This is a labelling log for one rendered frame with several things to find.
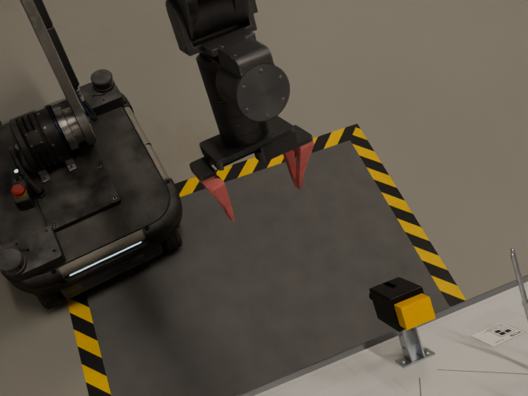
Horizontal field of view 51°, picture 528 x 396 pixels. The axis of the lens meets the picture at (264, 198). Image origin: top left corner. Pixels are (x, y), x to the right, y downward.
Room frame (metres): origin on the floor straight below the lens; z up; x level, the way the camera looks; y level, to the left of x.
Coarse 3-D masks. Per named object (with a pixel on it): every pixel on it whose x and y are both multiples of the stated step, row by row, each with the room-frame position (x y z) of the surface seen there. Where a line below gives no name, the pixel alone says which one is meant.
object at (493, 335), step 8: (488, 328) 0.22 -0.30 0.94; (496, 328) 0.22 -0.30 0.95; (504, 328) 0.22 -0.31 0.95; (512, 328) 0.22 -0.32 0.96; (472, 336) 0.21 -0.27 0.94; (480, 336) 0.21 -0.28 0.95; (488, 336) 0.21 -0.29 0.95; (496, 336) 0.21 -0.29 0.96; (504, 336) 0.21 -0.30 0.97; (512, 336) 0.20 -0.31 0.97; (488, 344) 0.20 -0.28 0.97; (496, 344) 0.19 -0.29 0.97
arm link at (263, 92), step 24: (168, 0) 0.45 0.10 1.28; (240, 24) 0.47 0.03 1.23; (192, 48) 0.42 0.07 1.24; (216, 48) 0.41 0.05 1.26; (240, 48) 0.40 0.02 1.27; (264, 48) 0.39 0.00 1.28; (240, 72) 0.36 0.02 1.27; (264, 72) 0.37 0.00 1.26; (240, 96) 0.35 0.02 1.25; (264, 96) 0.36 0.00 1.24; (288, 96) 0.37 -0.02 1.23; (264, 120) 0.35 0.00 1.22
